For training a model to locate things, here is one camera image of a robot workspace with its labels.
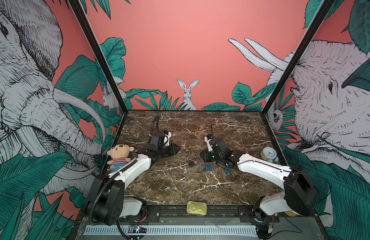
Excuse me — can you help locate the tape roll beige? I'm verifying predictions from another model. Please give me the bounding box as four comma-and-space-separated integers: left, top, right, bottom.
285, 211, 298, 217

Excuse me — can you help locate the yellow tin can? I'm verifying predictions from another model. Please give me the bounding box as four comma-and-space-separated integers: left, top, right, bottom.
186, 201, 207, 216

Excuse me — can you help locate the right black frame post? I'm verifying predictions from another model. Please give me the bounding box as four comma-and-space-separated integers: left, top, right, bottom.
261, 0, 335, 117

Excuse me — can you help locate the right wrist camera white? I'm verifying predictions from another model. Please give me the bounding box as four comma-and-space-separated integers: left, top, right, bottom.
204, 134, 213, 152

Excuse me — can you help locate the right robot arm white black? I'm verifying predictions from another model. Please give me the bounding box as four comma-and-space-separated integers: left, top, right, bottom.
200, 135, 319, 216

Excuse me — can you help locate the black frame post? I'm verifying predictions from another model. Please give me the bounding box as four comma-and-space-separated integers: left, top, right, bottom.
69, 0, 129, 116
261, 0, 335, 117

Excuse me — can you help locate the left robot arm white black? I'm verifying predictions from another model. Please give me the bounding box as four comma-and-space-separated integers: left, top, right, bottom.
84, 131, 180, 226

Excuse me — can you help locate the left black frame post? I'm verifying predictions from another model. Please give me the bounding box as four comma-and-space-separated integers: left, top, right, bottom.
69, 0, 129, 116

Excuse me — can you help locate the small circuit board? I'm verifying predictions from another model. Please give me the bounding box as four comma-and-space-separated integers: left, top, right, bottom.
128, 225, 148, 236

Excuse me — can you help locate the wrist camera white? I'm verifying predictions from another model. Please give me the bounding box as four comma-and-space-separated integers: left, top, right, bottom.
204, 134, 213, 152
162, 130, 172, 146

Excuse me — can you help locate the black mounting rail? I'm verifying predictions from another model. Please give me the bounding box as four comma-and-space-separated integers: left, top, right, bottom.
79, 203, 317, 224

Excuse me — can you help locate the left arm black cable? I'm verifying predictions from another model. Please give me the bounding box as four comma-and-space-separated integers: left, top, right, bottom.
150, 115, 162, 137

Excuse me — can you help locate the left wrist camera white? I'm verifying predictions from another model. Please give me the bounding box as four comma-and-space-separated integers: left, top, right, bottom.
162, 130, 172, 146

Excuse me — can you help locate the black padlock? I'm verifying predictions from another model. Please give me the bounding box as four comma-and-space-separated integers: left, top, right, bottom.
188, 160, 196, 167

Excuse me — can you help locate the small alarm clock teal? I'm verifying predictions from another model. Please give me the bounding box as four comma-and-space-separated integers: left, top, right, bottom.
260, 147, 279, 163

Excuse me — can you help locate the plush doll toy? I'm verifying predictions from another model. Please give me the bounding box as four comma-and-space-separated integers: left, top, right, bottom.
107, 144, 135, 172

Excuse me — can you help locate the white vented strip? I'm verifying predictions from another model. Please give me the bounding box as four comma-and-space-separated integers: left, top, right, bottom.
82, 224, 258, 237

